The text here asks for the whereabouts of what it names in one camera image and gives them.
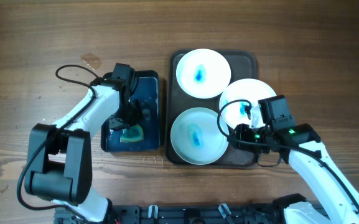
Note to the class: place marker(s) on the white plate blue stain front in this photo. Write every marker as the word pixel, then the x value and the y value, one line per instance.
pixel 197 137

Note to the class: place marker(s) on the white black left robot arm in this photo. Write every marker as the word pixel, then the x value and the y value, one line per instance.
pixel 59 166

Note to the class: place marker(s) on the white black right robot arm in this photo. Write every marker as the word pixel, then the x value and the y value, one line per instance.
pixel 302 148

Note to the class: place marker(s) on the black water basin tray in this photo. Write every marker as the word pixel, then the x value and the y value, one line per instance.
pixel 147 93

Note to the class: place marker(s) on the green yellow sponge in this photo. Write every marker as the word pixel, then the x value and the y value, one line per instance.
pixel 133 134

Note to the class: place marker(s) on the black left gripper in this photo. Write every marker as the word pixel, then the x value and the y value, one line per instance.
pixel 137 111

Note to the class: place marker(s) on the white plate blue stain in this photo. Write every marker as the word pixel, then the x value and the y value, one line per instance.
pixel 203 73
pixel 197 137
pixel 249 89

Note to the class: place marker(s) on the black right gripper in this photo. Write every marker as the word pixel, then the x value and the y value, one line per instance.
pixel 241 137

